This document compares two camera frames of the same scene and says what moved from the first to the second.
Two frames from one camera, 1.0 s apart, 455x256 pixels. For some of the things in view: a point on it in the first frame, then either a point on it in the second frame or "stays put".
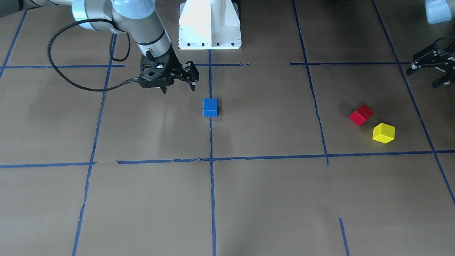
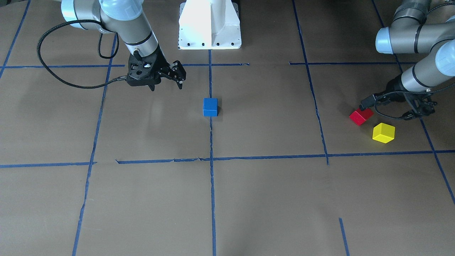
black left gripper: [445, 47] → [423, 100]
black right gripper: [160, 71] → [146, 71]
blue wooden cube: [210, 107] stays put
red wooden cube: [361, 115] stays put
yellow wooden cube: [383, 133] stays put
